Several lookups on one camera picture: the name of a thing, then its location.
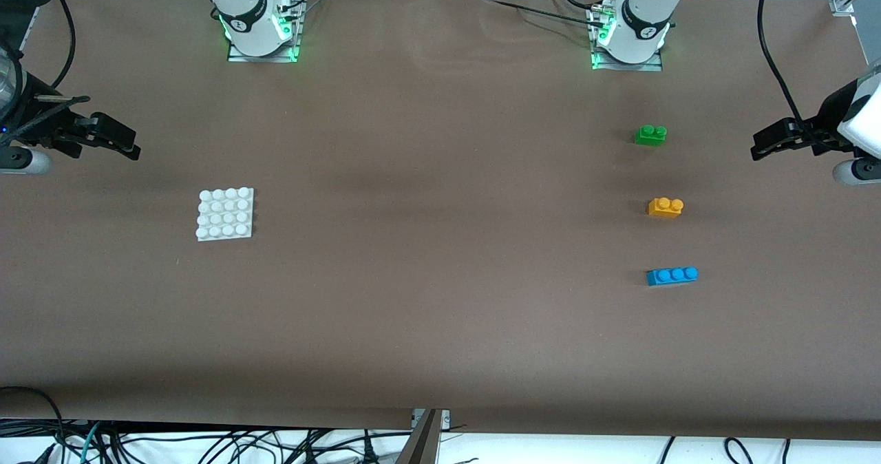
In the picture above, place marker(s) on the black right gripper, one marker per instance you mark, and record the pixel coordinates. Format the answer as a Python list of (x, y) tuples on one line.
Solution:
[(47, 129)]

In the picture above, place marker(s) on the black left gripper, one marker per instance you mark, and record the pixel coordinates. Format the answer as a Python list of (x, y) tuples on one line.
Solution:
[(820, 132)]

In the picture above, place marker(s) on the yellow two-stud block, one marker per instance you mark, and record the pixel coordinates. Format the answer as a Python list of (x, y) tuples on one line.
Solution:
[(665, 208)]

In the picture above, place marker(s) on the white studded base plate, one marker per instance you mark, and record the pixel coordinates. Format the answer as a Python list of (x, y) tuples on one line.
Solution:
[(226, 215)]

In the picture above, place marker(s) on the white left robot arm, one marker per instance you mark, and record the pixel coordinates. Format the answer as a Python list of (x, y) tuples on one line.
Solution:
[(643, 23)]

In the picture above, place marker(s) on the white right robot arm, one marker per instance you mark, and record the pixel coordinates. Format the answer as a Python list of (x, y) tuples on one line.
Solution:
[(244, 9)]

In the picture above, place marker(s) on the green two-stud block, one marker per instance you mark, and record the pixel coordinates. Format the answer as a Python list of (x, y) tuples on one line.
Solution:
[(650, 136)]

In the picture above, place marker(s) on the blue three-stud block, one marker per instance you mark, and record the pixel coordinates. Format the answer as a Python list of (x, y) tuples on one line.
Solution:
[(671, 276)]

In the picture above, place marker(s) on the brown table cover sheet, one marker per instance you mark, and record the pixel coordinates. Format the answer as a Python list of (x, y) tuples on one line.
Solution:
[(440, 175)]

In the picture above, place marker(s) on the aluminium profile beam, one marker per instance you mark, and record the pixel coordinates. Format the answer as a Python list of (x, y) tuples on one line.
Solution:
[(420, 447)]

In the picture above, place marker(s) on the metal corner bracket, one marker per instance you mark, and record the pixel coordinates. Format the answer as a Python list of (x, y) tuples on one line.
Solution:
[(843, 4)]

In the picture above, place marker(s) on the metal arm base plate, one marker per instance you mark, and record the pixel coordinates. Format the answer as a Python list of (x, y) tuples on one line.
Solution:
[(237, 56), (650, 67)]

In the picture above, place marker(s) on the small metal bracket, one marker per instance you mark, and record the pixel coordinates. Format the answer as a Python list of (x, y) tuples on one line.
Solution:
[(446, 419)]

